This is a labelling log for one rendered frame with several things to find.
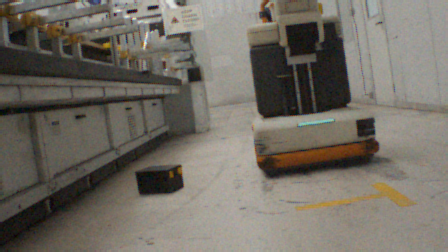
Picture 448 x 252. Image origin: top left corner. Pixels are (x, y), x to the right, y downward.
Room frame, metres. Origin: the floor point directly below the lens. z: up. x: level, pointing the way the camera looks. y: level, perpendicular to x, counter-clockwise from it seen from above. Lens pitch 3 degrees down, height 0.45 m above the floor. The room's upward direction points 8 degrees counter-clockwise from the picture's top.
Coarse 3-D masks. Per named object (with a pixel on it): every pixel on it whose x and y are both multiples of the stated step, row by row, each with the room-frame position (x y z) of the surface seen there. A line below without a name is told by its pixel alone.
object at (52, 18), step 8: (80, 8) 1.70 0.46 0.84; (88, 8) 1.70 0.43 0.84; (96, 8) 1.70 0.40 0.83; (104, 8) 1.69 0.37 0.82; (40, 16) 1.71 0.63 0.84; (48, 16) 1.70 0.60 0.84; (56, 16) 1.70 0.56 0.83; (64, 16) 1.70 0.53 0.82; (72, 16) 1.70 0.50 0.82; (80, 16) 1.71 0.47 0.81; (8, 24) 1.71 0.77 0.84; (16, 24) 1.71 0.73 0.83; (40, 24) 1.71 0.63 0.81; (8, 32) 1.72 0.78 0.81
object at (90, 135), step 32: (0, 128) 1.78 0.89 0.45; (32, 128) 2.07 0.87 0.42; (64, 128) 2.49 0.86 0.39; (96, 128) 3.07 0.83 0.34; (128, 128) 3.96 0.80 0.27; (160, 128) 5.31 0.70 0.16; (0, 160) 1.73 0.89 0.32; (32, 160) 2.03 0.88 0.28; (64, 160) 2.42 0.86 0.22; (96, 160) 2.86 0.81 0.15; (128, 160) 3.76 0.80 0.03; (0, 192) 1.68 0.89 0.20; (32, 192) 1.90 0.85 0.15; (64, 192) 2.32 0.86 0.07; (0, 224) 1.63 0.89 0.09
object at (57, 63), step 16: (0, 48) 1.34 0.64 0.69; (16, 48) 1.46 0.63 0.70; (32, 48) 1.66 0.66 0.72; (0, 64) 1.33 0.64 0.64; (16, 64) 1.44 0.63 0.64; (32, 64) 1.57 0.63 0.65; (48, 64) 1.71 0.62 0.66; (64, 64) 1.89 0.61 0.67; (80, 64) 2.10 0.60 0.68; (96, 64) 2.35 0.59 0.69; (112, 80) 2.79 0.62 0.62; (128, 80) 3.05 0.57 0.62; (144, 80) 3.55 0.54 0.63; (160, 80) 4.30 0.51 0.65; (176, 80) 5.42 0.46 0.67
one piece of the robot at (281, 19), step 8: (280, 0) 2.38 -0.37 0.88; (288, 0) 2.37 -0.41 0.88; (296, 0) 2.37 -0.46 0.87; (304, 0) 2.37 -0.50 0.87; (312, 0) 2.37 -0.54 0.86; (280, 8) 2.38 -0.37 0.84; (288, 8) 2.38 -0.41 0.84; (296, 8) 2.38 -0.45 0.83; (304, 8) 2.38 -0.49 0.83; (312, 8) 2.37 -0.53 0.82; (280, 16) 2.35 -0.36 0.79; (288, 16) 2.34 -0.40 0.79; (296, 16) 2.34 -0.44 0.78; (304, 16) 2.34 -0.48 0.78; (312, 16) 2.33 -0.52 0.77; (320, 16) 2.33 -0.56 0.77; (280, 24) 2.35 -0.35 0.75; (288, 24) 2.34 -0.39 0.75; (320, 24) 2.34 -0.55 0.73; (280, 32) 2.36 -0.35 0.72; (320, 32) 2.34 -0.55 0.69; (280, 40) 2.40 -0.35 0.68; (320, 40) 2.37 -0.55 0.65
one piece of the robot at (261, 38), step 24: (264, 0) 2.85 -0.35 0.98; (264, 24) 2.65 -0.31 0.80; (336, 24) 2.62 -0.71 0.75; (264, 48) 2.64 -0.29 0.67; (264, 72) 2.64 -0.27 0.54; (288, 72) 2.62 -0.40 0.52; (312, 72) 2.59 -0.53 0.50; (336, 72) 2.62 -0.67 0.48; (264, 96) 2.64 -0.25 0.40; (288, 96) 2.62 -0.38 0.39; (312, 96) 2.57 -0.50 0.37; (336, 96) 2.62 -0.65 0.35
